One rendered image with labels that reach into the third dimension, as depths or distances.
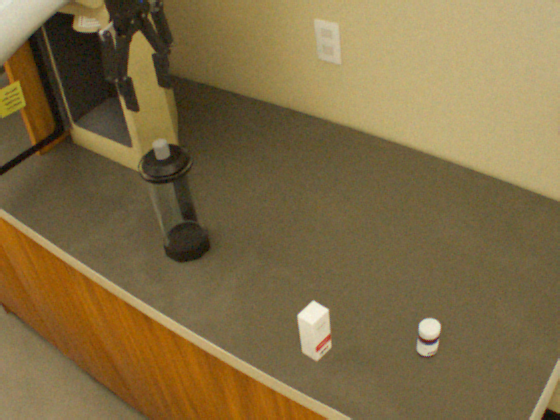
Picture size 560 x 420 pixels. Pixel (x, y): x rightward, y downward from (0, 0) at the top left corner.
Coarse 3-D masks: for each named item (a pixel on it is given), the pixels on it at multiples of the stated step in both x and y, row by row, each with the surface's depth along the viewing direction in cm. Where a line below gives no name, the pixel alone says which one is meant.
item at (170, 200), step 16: (144, 176) 120; (160, 176) 119; (192, 176) 125; (160, 192) 122; (176, 192) 122; (192, 192) 125; (160, 208) 125; (176, 208) 124; (192, 208) 127; (160, 224) 129; (176, 224) 127; (192, 224) 129; (176, 240) 130; (192, 240) 131
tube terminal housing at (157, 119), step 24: (48, 48) 151; (144, 48) 141; (144, 72) 143; (144, 96) 146; (168, 96) 159; (144, 120) 149; (168, 120) 156; (96, 144) 165; (120, 144) 157; (144, 144) 152
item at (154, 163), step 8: (152, 144) 120; (160, 144) 119; (168, 144) 124; (152, 152) 123; (160, 152) 119; (168, 152) 120; (176, 152) 122; (184, 152) 122; (144, 160) 121; (152, 160) 121; (160, 160) 120; (168, 160) 120; (176, 160) 120; (184, 160) 121; (144, 168) 120; (152, 168) 119; (160, 168) 119; (168, 168) 119; (176, 168) 119
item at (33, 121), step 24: (24, 48) 147; (0, 72) 145; (24, 72) 150; (0, 96) 148; (24, 96) 153; (0, 120) 151; (24, 120) 156; (48, 120) 162; (0, 144) 153; (24, 144) 159
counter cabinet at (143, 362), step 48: (0, 240) 185; (0, 288) 230; (48, 288) 179; (96, 288) 149; (48, 336) 222; (96, 336) 176; (144, 336) 148; (144, 384) 176; (192, 384) 148; (240, 384) 129
